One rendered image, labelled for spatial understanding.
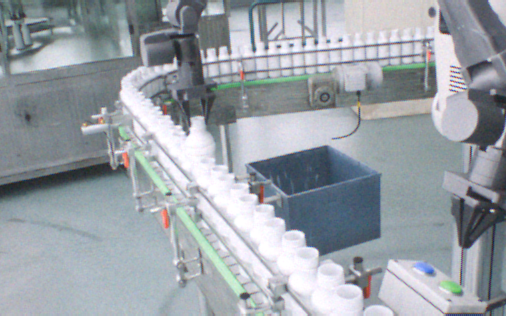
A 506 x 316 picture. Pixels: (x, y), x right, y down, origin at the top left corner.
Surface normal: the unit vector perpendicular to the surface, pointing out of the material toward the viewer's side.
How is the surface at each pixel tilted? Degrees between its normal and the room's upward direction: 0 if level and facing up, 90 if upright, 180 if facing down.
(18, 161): 90
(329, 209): 90
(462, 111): 70
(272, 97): 90
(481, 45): 97
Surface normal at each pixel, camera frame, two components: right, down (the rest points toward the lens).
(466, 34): -0.72, 0.41
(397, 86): 0.09, 0.35
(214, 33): 0.40, 0.29
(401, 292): -0.89, -0.12
